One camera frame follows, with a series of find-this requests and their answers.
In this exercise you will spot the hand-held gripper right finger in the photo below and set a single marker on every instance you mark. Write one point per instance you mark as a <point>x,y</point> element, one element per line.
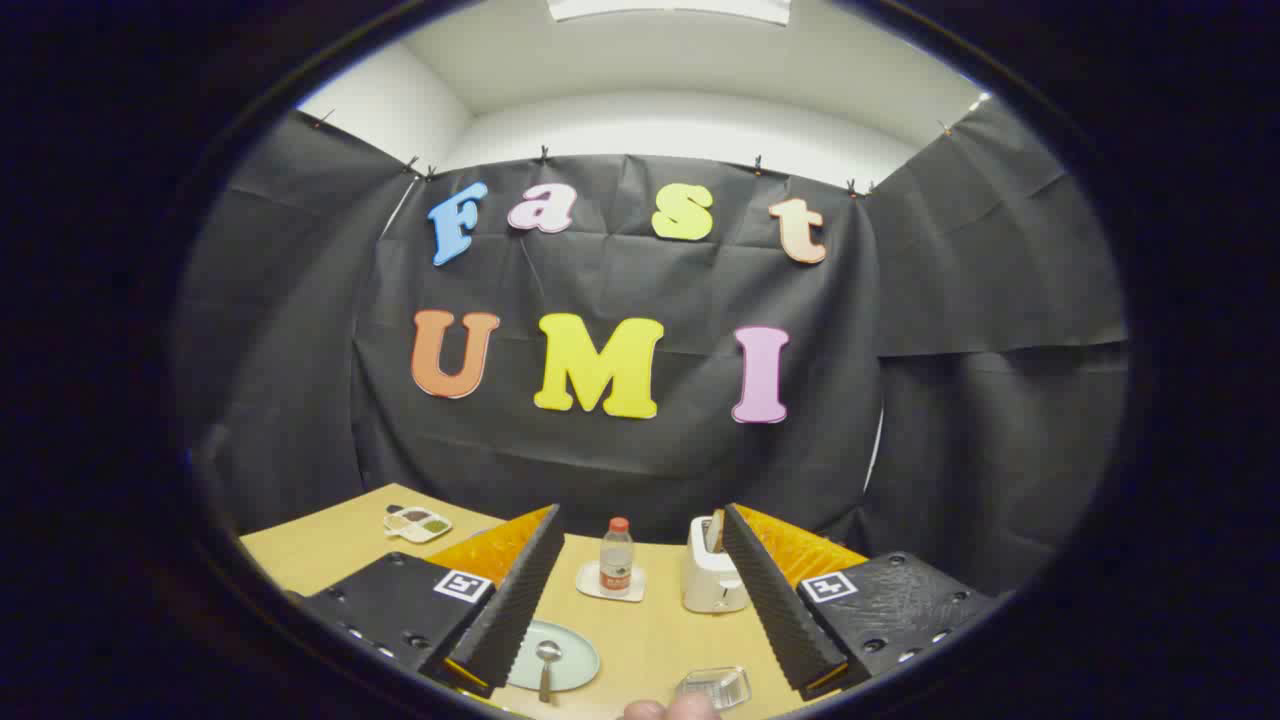
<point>770,600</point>

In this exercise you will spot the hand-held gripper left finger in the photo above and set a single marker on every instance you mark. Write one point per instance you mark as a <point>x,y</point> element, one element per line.
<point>520,600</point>

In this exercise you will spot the white toaster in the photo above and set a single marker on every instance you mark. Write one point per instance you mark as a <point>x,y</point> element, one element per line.
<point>705,580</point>

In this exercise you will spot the white square coaster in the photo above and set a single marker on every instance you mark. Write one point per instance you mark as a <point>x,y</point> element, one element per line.
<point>587,581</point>

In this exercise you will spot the light green plate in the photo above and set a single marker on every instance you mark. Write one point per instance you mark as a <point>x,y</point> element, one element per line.
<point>577,655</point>

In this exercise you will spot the brown bread slice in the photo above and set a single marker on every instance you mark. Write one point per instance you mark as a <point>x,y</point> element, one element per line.
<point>716,532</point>

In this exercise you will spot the clear square glass dish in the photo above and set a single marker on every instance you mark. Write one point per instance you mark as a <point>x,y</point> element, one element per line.
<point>715,686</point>

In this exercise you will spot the clear water bottle red cap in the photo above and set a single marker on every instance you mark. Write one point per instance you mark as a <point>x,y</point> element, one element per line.
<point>616,560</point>

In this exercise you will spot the white divided sauce dish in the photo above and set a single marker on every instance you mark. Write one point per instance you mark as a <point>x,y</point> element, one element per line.
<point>418,522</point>

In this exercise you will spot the row of cloth clips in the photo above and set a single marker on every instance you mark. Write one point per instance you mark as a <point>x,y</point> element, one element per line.
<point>544,154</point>

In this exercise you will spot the ceiling light panel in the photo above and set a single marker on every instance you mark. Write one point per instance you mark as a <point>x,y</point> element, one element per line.
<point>670,8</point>

